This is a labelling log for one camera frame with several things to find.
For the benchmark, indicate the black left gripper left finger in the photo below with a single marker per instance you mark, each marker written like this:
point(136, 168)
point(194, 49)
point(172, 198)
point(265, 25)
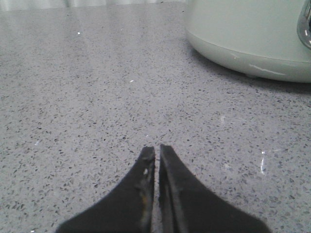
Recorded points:
point(127, 208)

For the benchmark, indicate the white curtain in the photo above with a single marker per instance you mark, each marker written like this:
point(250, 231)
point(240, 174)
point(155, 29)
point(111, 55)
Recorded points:
point(12, 5)

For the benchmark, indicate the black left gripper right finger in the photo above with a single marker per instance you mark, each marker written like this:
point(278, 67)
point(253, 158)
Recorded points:
point(187, 206)

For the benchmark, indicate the pale green electric pot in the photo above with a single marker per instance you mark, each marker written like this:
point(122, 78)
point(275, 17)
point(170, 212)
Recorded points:
point(264, 38)

